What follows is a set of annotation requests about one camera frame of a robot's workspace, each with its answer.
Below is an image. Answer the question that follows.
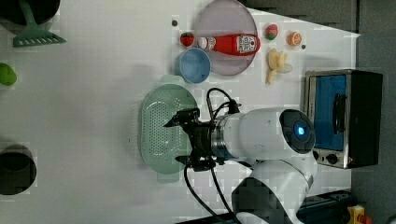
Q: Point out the black cylinder container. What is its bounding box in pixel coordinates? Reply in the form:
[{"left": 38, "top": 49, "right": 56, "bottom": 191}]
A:
[{"left": 0, "top": 145, "right": 37, "bottom": 195}]

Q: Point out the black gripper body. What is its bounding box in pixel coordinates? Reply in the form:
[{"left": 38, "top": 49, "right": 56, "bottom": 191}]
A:
[{"left": 183, "top": 120, "right": 224, "bottom": 172}]

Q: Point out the yellow red emergency button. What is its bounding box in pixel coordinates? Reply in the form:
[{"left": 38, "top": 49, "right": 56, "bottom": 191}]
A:
[{"left": 347, "top": 205, "right": 373, "bottom": 224}]

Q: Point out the peeled toy banana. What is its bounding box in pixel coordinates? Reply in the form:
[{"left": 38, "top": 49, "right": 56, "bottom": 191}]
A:
[{"left": 266, "top": 49, "right": 293, "bottom": 84}]

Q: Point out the grey round plate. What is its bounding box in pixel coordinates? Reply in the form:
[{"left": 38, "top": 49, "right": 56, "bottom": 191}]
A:
[{"left": 194, "top": 0, "right": 258, "bottom": 76}]

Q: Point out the black pot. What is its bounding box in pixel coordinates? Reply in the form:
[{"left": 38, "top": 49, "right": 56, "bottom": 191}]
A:
[{"left": 0, "top": 0, "right": 61, "bottom": 34}]

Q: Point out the pink green toy peach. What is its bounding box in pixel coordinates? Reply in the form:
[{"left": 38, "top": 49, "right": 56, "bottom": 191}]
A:
[{"left": 265, "top": 24, "right": 278, "bottom": 40}]

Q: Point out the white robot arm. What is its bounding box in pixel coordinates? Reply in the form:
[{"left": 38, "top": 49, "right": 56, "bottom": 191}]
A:
[{"left": 164, "top": 107, "right": 318, "bottom": 224}]

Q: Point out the green toy fruit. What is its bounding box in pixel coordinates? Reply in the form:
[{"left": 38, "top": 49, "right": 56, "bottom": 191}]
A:
[{"left": 0, "top": 63, "right": 17, "bottom": 86}]

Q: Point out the red toy strawberry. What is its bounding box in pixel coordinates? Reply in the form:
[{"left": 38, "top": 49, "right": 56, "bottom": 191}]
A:
[{"left": 179, "top": 32, "right": 194, "bottom": 48}]

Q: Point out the red ketchup bottle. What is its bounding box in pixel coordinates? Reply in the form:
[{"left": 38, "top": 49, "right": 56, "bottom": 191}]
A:
[{"left": 197, "top": 34, "right": 261, "bottom": 56}]

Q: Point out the blue bowl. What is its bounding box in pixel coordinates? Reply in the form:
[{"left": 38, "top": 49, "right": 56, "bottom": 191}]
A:
[{"left": 175, "top": 48, "right": 211, "bottom": 84}]

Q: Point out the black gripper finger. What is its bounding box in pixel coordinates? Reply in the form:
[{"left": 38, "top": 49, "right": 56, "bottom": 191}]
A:
[
  {"left": 176, "top": 156, "right": 194, "bottom": 165},
  {"left": 164, "top": 108, "right": 200, "bottom": 128}
]

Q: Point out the silver toaster oven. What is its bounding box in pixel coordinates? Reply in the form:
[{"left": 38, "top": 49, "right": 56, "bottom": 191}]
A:
[{"left": 304, "top": 69, "right": 383, "bottom": 169}]

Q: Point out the green plastic spatula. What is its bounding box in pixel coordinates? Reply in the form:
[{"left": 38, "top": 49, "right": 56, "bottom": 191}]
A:
[{"left": 13, "top": 0, "right": 66, "bottom": 48}]

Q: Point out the toy orange slice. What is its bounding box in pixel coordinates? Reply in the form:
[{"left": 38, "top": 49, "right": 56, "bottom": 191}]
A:
[{"left": 287, "top": 32, "right": 303, "bottom": 47}]

